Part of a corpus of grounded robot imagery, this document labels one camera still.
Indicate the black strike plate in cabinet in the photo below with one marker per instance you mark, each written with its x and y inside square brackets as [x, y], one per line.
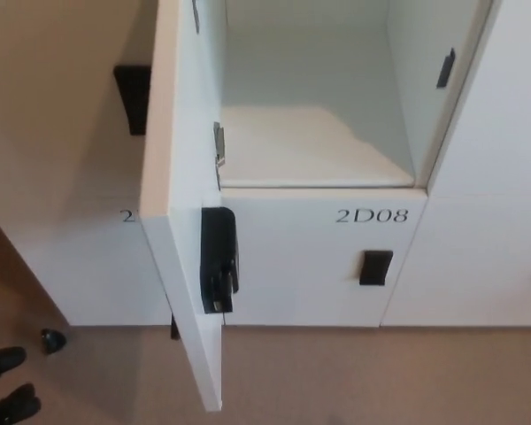
[446, 68]

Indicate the brown wooden panel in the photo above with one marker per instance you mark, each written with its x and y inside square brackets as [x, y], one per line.
[9, 274]

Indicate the low white unlabelled locker door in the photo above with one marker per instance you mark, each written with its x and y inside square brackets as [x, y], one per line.
[469, 265]

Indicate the white locker cabinet body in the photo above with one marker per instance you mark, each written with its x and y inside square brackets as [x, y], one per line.
[314, 110]

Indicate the metal door hinge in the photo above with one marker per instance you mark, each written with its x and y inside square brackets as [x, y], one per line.
[220, 141]

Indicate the white locker door 2D08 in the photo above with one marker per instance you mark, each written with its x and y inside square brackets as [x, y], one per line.
[292, 265]

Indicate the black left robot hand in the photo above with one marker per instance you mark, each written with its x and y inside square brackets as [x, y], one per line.
[4, 358]

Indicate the white locker door 2D07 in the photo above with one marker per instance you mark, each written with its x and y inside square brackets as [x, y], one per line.
[190, 133]

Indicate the black floor door stopper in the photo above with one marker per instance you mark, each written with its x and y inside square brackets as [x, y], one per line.
[53, 341]

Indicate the tall white unlabelled locker door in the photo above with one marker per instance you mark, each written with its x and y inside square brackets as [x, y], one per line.
[504, 110]

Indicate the white locker door 2D04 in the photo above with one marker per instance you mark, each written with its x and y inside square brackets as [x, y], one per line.
[93, 265]

